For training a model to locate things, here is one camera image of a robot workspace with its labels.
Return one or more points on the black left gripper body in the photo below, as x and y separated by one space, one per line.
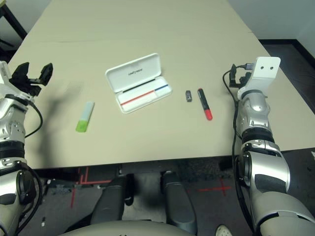
27 87

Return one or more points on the black marker with red cap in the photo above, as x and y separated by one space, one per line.
203 100

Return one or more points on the white plastic pencil case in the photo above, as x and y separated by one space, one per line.
137 71

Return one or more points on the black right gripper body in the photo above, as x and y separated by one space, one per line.
233 78

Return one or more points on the dark grey robot left leg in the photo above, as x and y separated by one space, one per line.
110 201

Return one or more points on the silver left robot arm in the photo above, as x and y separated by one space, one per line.
9 108

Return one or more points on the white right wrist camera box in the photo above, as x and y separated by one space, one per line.
263 78

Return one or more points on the black metal table frame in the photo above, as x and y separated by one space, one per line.
13 22

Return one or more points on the green and clear eraser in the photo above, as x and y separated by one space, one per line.
83 118

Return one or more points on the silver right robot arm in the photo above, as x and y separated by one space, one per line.
256 108

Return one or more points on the dark grey robot right leg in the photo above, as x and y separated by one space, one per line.
177 201

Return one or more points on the grey robot torso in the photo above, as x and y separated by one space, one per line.
118 228

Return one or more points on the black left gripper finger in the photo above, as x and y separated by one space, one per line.
46 73
21 72

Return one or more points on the dark grey robot leg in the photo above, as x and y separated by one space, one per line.
110 201
177 201

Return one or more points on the white clog shoe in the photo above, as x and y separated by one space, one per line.
224 231

